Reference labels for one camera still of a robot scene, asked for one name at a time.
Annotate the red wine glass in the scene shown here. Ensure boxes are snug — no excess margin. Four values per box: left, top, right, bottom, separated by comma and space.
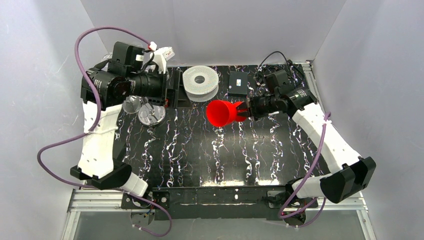
206, 100, 242, 127

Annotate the clear wine glass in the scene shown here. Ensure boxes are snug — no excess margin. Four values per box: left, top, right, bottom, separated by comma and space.
122, 95, 143, 114
100, 52, 113, 63

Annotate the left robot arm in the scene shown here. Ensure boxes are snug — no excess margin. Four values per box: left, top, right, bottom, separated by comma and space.
70, 41, 192, 197

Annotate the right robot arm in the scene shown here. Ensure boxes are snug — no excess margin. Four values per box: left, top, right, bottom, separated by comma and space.
235, 70, 377, 204

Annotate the chrome wine glass rack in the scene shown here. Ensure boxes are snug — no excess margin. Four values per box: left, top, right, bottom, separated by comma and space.
137, 97, 166, 127

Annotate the clear wine glass on rack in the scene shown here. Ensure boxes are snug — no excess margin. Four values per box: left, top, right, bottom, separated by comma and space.
100, 52, 113, 63

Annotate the white filament spool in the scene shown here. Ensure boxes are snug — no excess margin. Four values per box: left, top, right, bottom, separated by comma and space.
182, 65, 219, 103

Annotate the black flat box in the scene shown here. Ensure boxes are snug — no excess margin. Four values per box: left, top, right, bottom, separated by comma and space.
228, 71, 249, 98

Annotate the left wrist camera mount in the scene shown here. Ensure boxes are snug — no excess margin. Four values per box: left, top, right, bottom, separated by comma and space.
148, 41, 175, 74

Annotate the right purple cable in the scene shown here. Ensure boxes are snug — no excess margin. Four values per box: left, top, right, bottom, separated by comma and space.
277, 111, 332, 229

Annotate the purple cable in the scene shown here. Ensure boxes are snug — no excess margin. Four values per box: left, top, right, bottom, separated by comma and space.
277, 111, 332, 229
36, 26, 173, 238

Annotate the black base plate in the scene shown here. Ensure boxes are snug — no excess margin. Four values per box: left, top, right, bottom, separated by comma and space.
120, 187, 319, 222

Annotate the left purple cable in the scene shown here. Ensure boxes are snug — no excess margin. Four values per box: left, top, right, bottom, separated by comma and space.
36, 26, 173, 238

